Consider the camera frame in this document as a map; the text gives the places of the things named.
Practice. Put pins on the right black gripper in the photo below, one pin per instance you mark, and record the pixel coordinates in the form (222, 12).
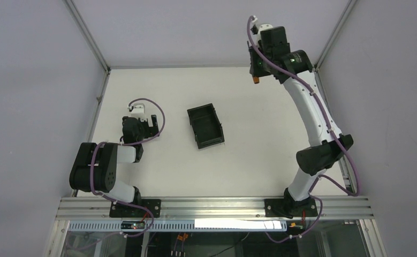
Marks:
(252, 61)

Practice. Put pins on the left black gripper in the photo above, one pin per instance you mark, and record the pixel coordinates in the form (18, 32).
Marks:
(148, 128)

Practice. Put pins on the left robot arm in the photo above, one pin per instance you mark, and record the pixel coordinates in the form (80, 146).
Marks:
(95, 168)

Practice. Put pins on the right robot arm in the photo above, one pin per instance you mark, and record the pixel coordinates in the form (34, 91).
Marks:
(327, 143)

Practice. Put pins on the black plastic bin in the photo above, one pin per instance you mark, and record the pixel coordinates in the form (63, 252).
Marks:
(206, 126)

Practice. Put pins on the small electronics board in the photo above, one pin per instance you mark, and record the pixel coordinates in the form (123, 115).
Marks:
(133, 225)

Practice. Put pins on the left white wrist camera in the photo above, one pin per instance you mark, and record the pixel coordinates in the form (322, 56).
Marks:
(137, 111)

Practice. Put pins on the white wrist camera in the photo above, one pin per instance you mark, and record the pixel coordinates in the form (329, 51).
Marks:
(137, 111)
(258, 28)

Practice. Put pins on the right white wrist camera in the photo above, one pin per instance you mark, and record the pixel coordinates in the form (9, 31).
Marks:
(258, 28)

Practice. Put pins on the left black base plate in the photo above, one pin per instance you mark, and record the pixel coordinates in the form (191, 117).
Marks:
(124, 211)

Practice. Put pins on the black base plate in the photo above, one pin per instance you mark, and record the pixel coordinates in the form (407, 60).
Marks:
(124, 211)
(281, 208)

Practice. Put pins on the grey slotted cable duct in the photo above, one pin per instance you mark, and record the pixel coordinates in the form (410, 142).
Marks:
(197, 225)

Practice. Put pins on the aluminium mounting rail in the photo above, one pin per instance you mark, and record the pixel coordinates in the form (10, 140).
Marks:
(190, 208)

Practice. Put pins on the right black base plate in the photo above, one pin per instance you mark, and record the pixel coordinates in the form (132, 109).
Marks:
(281, 208)

